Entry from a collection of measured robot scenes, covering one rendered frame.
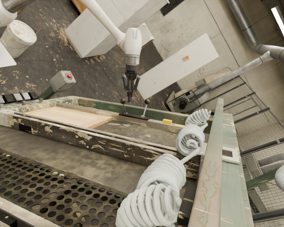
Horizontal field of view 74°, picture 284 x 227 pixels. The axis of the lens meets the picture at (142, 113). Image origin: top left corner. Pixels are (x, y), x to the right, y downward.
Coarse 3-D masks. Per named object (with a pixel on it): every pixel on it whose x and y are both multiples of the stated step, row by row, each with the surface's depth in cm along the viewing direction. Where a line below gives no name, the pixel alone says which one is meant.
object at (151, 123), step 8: (56, 104) 141; (64, 104) 139; (72, 104) 141; (88, 112) 130; (96, 112) 128; (104, 112) 126; (112, 112) 128; (120, 120) 122; (128, 120) 119; (136, 120) 117; (144, 120) 115; (152, 120) 116; (160, 128) 112; (168, 128) 110; (176, 128) 108
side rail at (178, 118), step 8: (80, 104) 162; (88, 104) 159; (96, 104) 156; (104, 104) 153; (112, 104) 150; (120, 104) 149; (120, 112) 148; (128, 112) 146; (136, 112) 143; (152, 112) 138; (160, 112) 136; (168, 112) 136; (160, 120) 137; (176, 120) 132; (184, 120) 130; (208, 120) 124; (208, 128) 125
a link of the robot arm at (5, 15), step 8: (0, 0) 122; (8, 0) 120; (16, 0) 120; (24, 0) 120; (32, 0) 122; (0, 8) 122; (8, 8) 123; (16, 8) 124; (0, 16) 124; (8, 16) 126; (16, 16) 132; (0, 24) 129; (8, 24) 137
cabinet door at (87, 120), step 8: (32, 112) 121; (40, 112) 123; (48, 112) 125; (56, 112) 126; (64, 112) 128; (72, 112) 128; (80, 112) 130; (56, 120) 109; (64, 120) 111; (72, 120) 112; (80, 120) 113; (88, 120) 114; (96, 120) 114; (104, 120) 115
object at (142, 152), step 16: (0, 112) 98; (16, 112) 100; (16, 128) 95; (32, 128) 90; (48, 128) 86; (64, 128) 82; (80, 128) 84; (80, 144) 80; (96, 144) 77; (112, 144) 74; (128, 144) 71; (144, 144) 73; (128, 160) 73; (144, 160) 70; (192, 160) 63; (224, 160) 57; (192, 176) 64
